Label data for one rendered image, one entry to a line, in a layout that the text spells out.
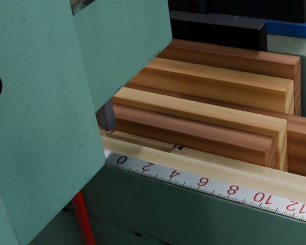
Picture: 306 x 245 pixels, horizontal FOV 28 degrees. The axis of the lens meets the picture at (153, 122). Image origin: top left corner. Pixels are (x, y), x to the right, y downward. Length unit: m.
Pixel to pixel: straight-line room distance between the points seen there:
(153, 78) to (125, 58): 0.10
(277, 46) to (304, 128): 0.10
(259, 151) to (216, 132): 0.04
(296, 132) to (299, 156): 0.02
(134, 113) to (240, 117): 0.08
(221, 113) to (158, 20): 0.08
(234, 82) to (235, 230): 0.12
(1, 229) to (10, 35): 0.08
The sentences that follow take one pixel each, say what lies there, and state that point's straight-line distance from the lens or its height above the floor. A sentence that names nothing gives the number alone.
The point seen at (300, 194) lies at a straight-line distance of 0.37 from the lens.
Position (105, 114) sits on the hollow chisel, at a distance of 0.44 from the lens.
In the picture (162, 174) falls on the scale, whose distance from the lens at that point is 0.39.
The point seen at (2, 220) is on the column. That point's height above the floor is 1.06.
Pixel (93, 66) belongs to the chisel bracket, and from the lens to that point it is 0.36.
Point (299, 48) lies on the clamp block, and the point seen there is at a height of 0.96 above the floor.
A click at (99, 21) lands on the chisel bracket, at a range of 0.36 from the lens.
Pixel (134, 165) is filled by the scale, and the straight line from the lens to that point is 0.40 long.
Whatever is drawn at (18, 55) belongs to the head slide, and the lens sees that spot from 0.26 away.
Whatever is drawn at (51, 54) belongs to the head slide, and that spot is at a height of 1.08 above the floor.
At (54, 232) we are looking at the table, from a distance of 0.50.
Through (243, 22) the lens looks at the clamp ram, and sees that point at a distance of 0.47.
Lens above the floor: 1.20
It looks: 34 degrees down
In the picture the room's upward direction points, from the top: 10 degrees counter-clockwise
